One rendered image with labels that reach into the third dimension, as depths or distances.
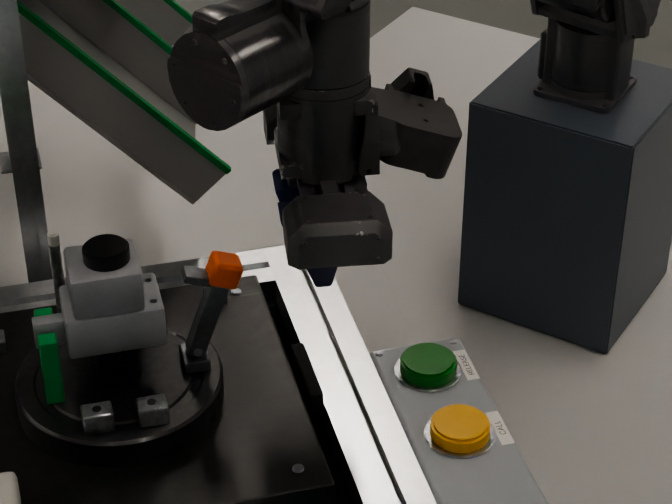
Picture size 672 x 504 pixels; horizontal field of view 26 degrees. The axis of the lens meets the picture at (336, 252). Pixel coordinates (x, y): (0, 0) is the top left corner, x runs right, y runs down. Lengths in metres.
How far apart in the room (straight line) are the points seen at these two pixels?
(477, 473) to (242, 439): 0.16
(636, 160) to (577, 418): 0.21
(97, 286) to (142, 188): 0.52
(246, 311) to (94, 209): 0.37
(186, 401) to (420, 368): 0.17
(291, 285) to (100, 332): 0.22
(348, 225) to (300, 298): 0.27
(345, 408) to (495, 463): 0.11
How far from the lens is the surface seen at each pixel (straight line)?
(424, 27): 1.75
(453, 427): 0.98
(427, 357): 1.03
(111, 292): 0.93
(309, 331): 1.07
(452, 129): 0.91
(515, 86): 1.19
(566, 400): 1.18
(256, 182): 1.44
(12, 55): 1.08
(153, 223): 1.39
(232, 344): 1.05
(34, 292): 1.14
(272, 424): 0.98
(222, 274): 0.95
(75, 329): 0.94
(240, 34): 0.81
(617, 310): 1.22
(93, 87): 1.12
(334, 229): 0.84
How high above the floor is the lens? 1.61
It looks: 34 degrees down
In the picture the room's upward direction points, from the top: straight up
